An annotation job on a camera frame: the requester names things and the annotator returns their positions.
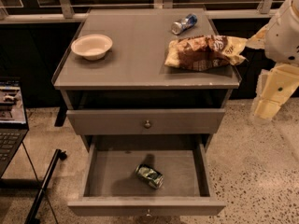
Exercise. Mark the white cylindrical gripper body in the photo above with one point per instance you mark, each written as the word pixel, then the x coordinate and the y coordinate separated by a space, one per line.
pixel 282 38

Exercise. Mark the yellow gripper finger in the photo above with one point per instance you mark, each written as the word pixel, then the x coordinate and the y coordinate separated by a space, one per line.
pixel 257 41
pixel 265 109

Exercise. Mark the green soda can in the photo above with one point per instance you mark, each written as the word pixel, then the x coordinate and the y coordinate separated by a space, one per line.
pixel 149 175

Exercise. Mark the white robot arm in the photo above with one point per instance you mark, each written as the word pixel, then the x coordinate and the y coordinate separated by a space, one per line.
pixel 279 39

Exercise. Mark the blue silver soda can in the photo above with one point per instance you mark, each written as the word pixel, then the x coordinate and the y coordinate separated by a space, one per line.
pixel 184 24

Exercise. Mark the grey drawer cabinet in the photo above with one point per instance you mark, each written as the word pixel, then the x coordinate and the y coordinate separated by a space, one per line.
pixel 132 75

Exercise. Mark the grey top drawer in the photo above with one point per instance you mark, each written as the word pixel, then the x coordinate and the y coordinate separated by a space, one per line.
pixel 145 121

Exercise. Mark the grey open middle drawer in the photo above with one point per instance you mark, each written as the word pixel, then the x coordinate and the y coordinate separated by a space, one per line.
pixel 111 188

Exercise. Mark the brown chip bag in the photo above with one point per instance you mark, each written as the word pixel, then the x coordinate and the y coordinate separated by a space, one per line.
pixel 204 52

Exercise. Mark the metal railing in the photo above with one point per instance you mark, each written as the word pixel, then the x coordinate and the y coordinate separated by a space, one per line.
pixel 124 6

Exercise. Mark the white bowl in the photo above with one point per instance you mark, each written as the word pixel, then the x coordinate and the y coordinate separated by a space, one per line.
pixel 92 47

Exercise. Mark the black laptop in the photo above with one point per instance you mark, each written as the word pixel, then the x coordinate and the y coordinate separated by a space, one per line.
pixel 13 120

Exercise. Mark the black stand leg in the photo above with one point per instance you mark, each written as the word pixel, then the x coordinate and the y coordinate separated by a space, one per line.
pixel 42 186

